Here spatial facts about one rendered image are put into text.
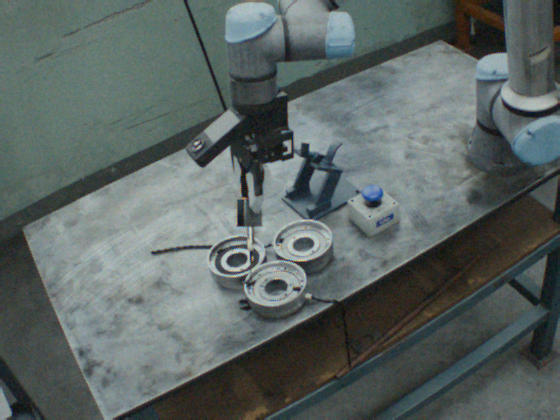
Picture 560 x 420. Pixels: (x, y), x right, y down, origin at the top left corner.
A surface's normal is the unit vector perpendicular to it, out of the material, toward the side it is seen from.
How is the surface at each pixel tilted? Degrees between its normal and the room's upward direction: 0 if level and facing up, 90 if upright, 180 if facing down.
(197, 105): 90
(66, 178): 90
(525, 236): 0
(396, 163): 0
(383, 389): 0
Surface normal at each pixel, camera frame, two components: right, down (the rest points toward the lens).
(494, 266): -0.14, -0.76
